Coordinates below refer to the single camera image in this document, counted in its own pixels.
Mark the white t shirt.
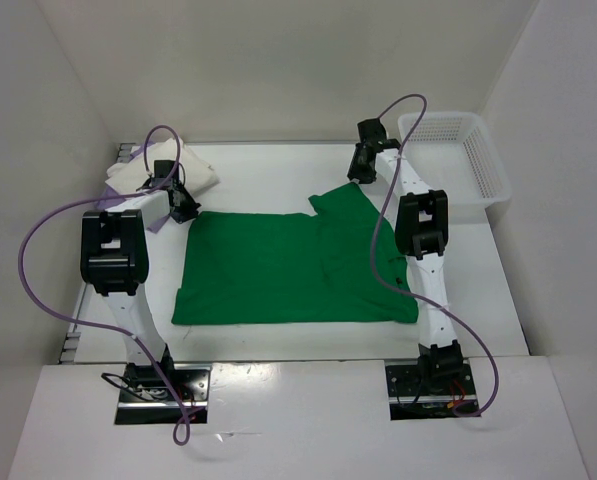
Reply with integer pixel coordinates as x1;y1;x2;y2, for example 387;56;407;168
105;138;219;194

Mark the purple t shirt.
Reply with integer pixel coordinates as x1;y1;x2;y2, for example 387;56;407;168
95;145;171;233

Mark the green t shirt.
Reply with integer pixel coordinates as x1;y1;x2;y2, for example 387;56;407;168
172;183;418;326

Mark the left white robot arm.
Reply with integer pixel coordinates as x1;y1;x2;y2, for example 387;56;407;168
80;181;201;400

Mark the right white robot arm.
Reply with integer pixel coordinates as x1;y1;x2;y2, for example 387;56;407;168
348;139;464;393

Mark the white plastic laundry basket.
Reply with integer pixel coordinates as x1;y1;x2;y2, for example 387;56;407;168
397;111;511;223

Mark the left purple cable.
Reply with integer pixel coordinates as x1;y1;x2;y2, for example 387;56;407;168
17;124;209;446

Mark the purple cable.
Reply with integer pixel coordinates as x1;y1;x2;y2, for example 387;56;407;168
369;93;502;419
17;124;209;446

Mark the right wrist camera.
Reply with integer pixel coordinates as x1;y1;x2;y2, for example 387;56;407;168
357;118;387;143

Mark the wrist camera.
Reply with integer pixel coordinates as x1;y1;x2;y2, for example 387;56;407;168
138;160;182;191
357;118;387;143

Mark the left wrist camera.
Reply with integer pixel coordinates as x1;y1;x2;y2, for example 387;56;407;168
138;160;182;191

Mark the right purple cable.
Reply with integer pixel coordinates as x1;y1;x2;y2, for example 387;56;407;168
369;93;502;419

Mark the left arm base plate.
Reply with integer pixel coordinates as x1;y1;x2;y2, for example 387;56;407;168
101;364;211;426

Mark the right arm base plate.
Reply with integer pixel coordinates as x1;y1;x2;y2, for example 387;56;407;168
385;361;479;421

